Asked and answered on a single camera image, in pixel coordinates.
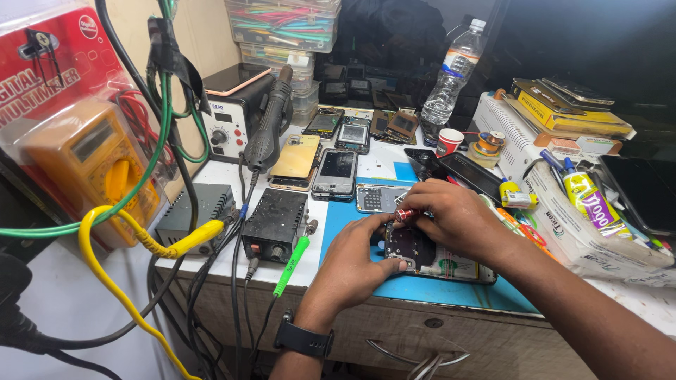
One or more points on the person's right hand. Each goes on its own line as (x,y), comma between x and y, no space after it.
(459,221)

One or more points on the person's left hand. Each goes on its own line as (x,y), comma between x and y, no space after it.
(343,269)

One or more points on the black smartphone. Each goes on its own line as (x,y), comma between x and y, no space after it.
(417,250)

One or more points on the red metal screwdriver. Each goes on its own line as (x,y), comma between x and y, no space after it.
(405,215)

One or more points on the blue work mat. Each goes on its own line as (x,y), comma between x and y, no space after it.
(348,221)

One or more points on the black smartphone screen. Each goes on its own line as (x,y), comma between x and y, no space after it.
(470,174)

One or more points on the small yellow glue bottle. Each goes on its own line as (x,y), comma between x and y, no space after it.
(517,198)

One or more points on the black broken phone cover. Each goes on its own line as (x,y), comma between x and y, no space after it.
(422,162)

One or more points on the silver phone back cover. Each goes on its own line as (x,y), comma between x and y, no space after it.
(377,198)

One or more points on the red paper cup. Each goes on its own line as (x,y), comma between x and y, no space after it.
(449,142)

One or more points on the black wrist watch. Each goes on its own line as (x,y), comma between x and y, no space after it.
(303,340)

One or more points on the black power supply box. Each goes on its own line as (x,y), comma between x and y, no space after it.
(274,221)

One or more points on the silver opened smartphone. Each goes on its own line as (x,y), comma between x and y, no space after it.
(335,174)

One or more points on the white vented machine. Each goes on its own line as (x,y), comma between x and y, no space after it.
(501,132)

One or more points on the blue pen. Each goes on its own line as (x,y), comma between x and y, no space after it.
(552,161)

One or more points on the brown opened phones pile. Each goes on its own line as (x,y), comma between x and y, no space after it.
(396,125)

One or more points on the wooden desk drawer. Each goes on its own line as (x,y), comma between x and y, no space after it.
(475,338)

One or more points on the white carton of tools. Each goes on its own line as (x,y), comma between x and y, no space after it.
(575,243)

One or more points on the gold back smartphone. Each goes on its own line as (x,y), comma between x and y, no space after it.
(295,157)

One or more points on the large yellow glue tube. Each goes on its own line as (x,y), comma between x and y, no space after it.
(594,203)

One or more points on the clear plastic water bottle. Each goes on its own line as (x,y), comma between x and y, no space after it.
(451,79)

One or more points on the opened phone with green board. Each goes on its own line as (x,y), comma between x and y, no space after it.
(323,123)

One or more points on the stack of yellow boxes and phones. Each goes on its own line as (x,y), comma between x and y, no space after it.
(570,108)

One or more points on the grey power supply box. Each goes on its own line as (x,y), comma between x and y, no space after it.
(195,211)

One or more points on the black hot air gun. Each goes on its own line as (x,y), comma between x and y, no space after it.
(269,126)

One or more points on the heap of dark phone parts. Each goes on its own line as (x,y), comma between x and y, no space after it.
(364,87)

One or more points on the hot air rework station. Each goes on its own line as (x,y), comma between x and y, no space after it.
(227,126)

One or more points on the black tablet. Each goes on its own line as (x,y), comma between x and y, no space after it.
(641,192)

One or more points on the black bag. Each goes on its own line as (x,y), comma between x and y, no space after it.
(391,31)

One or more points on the black phone with pink rim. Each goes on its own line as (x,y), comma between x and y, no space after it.
(235,78)

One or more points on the stack of clear storage boxes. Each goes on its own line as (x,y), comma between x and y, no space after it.
(285,31)

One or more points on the black tape wrap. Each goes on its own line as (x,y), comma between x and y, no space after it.
(169,53)

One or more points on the yellow multimeter in red pack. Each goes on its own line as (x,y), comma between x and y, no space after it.
(79,132)

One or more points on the black power plug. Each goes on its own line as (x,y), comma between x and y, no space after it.
(18,306)

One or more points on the opened phone with blue frame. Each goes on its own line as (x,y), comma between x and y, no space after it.
(353,134)

